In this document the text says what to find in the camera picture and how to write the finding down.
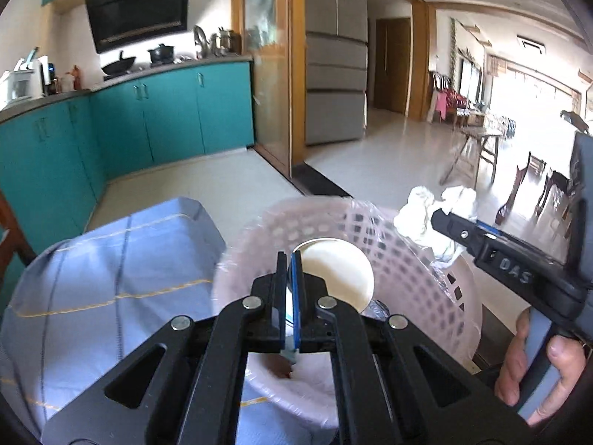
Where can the wooden stool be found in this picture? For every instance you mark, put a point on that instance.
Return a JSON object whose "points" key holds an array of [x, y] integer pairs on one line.
{"points": [[480, 144]]}

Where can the glass sliding door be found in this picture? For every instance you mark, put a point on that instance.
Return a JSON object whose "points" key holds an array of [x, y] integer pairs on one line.
{"points": [[273, 34]]}

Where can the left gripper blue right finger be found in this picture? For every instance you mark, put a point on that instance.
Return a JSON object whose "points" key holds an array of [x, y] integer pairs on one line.
{"points": [[312, 333]]}

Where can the white dish rack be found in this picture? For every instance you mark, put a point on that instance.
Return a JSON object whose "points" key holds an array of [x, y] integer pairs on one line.
{"points": [[20, 86]]}

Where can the silver refrigerator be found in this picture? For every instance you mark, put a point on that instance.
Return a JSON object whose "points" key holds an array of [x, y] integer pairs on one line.
{"points": [[336, 37]]}

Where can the paper cup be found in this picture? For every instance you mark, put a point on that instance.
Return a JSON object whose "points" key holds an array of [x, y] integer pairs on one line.
{"points": [[344, 268]]}

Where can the black cooking pot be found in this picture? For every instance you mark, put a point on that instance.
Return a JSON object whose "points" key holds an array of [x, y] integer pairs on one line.
{"points": [[162, 54]]}

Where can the teal lower cabinets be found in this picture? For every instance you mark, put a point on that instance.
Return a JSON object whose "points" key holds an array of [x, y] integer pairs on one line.
{"points": [[57, 158]]}

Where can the dark wooden chair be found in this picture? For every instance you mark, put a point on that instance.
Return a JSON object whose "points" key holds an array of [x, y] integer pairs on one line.
{"points": [[13, 240]]}

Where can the steel stock pot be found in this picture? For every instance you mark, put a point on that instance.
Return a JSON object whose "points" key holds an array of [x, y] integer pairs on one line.
{"points": [[221, 42]]}

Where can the black range hood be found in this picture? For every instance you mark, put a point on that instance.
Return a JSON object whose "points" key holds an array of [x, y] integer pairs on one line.
{"points": [[115, 23]]}

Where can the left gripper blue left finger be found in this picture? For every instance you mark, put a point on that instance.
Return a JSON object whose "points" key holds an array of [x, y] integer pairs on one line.
{"points": [[269, 328]]}

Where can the black wok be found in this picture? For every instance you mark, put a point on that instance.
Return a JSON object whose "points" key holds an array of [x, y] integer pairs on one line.
{"points": [[120, 66]]}

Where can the white plastic trash basket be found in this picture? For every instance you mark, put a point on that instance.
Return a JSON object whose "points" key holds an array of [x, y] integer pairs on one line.
{"points": [[439, 298]]}

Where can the person's right hand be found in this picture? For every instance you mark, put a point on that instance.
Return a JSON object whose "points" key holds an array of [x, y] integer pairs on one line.
{"points": [[540, 370]]}

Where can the blue tablecloth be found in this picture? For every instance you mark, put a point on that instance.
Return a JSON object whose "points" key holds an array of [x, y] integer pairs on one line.
{"points": [[87, 302]]}

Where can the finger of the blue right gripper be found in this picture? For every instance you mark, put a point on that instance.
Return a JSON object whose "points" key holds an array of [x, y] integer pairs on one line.
{"points": [[488, 228]]}

